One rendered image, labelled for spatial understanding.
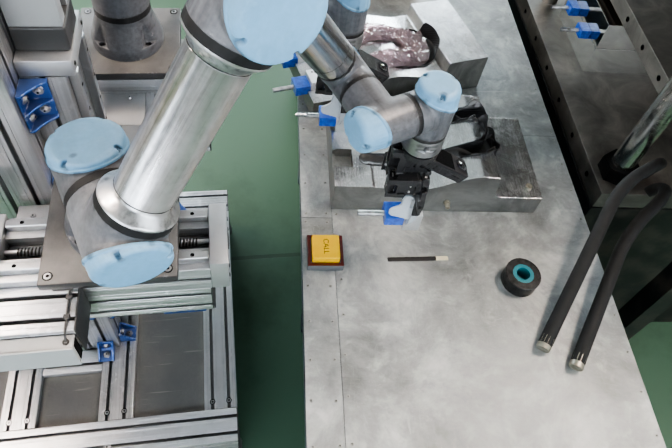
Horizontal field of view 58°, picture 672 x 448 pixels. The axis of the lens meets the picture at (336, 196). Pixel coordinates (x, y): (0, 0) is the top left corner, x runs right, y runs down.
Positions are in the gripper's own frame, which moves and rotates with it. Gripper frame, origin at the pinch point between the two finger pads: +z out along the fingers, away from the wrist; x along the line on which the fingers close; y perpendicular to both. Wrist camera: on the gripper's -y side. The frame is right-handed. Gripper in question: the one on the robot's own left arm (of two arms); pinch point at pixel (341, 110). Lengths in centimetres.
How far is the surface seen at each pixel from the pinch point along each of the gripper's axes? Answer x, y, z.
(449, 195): 19.1, -25.0, 6.6
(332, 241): 30.4, 2.6, 9.4
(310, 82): -15.2, 6.5, 5.8
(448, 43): -29.4, -31.5, 2.3
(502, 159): 7.3, -40.5, 7.0
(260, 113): -87, 19, 94
